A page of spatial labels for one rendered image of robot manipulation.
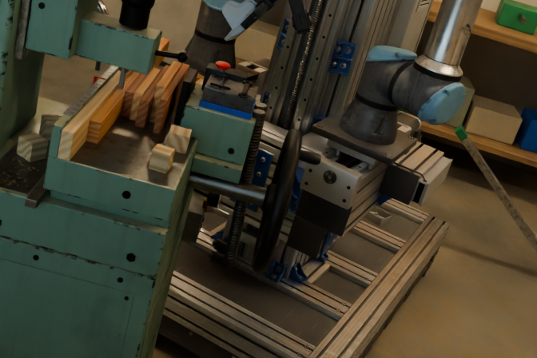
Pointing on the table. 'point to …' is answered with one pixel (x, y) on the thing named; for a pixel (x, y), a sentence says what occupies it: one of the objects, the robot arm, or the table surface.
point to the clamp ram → (186, 93)
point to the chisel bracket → (117, 43)
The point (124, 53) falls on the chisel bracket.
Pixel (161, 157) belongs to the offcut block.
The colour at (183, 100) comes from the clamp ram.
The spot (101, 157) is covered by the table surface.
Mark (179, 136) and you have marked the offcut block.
